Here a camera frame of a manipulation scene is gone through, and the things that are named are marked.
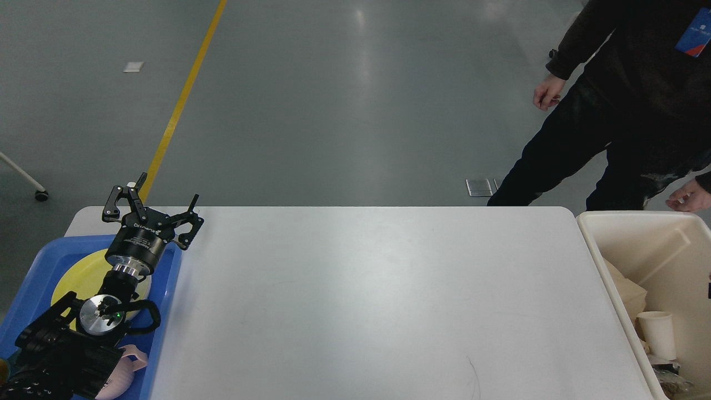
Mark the beige plastic bin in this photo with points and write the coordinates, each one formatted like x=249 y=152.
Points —
x=667 y=253

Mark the blue plastic tray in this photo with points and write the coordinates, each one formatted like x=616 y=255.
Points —
x=49 y=266

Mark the pink ribbed mug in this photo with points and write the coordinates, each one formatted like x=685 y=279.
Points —
x=120 y=380

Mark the brown paper bag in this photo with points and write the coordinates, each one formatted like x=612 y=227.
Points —
x=633 y=296

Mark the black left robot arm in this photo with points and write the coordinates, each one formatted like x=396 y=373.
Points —
x=73 y=347

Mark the yellow round plate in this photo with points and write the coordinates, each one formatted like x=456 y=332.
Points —
x=86 y=277

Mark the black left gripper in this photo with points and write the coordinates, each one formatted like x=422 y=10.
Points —
x=144 y=235

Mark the left white chair leg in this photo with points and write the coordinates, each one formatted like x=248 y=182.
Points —
x=40 y=194

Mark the person in dark clothes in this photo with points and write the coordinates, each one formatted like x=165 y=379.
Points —
x=631 y=79

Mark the aluminium foil sheet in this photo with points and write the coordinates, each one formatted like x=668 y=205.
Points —
x=670 y=381

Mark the white paper cup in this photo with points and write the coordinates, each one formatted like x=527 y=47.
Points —
x=658 y=332

